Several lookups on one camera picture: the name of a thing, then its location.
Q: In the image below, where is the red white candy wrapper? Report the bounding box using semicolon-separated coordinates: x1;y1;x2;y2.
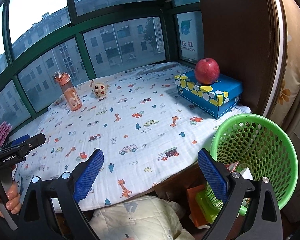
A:
224;161;239;173

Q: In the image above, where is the dark sleeve left forearm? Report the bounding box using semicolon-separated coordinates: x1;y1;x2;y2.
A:
0;203;20;239

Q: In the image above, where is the person's left hand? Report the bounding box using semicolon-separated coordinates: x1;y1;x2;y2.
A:
0;182;22;215

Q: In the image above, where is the pink patterned cloth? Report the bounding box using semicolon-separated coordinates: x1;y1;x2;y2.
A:
0;121;12;147

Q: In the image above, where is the green plastic mesh basket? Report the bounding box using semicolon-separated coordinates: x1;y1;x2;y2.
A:
196;113;299;224

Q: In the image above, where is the orange box under bed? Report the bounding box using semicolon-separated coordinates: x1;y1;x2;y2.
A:
187;185;209;229

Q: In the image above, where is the cream quilted blanket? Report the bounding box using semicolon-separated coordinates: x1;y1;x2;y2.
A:
90;195;194;240

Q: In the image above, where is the blue yellow dotted shoe box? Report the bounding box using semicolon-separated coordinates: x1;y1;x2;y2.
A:
174;71;243;119

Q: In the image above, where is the cartoon print white bed sheet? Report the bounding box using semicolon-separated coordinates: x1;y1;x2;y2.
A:
14;62;250;211

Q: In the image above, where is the orange water bottle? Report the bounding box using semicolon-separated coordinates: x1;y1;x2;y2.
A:
54;72;82;111

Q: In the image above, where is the small cream plush toy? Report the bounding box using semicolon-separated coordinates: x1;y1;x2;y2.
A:
91;82;108;99

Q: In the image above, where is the red apple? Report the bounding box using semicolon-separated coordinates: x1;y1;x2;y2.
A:
194;58;220;85

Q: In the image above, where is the brown wooden headboard panel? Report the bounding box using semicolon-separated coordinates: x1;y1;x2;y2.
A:
200;0;280;115

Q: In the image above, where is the floral beige curtain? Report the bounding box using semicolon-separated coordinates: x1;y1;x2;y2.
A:
270;0;300;130

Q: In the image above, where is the green window frame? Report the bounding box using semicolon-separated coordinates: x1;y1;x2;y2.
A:
0;0;200;133

